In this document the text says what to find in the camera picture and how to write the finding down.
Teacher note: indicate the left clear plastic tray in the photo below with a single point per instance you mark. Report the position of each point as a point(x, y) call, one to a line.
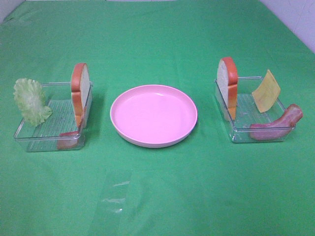
point(44, 137)

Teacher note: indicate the clear plastic tray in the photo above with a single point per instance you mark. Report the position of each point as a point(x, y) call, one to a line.
point(238, 130)
point(44, 137)

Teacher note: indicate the green tablecloth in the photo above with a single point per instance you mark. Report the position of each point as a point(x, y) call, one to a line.
point(203, 186)

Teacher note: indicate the clear tape patch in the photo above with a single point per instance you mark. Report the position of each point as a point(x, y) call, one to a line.
point(113, 195)

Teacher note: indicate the right clear plastic tray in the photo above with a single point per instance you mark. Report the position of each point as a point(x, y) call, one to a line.
point(238, 130)

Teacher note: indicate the toy bacon strip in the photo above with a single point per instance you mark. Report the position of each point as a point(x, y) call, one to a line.
point(73, 139)
point(278, 128)

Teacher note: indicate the yellow toy cheese slice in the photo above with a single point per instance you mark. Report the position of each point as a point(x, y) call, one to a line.
point(266, 94)

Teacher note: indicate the pink round plate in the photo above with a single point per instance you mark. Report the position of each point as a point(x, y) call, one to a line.
point(153, 116)

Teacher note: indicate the toy lettuce leaf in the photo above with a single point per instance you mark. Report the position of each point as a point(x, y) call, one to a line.
point(30, 99)

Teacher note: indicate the toy bread slice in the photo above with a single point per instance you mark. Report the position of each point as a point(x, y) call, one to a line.
point(227, 80)
point(80, 89)

